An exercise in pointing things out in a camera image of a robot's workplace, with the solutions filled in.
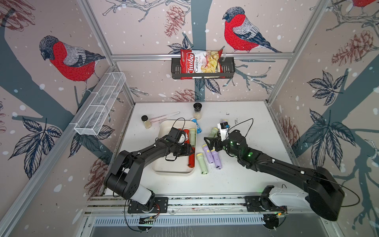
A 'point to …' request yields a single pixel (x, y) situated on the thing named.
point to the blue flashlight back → (198, 129)
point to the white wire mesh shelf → (92, 119)
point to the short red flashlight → (187, 136)
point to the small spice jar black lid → (146, 121)
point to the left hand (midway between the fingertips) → (193, 149)
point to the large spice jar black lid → (197, 107)
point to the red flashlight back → (191, 160)
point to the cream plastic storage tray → (180, 165)
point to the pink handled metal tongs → (157, 120)
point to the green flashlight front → (203, 163)
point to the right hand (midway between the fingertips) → (210, 135)
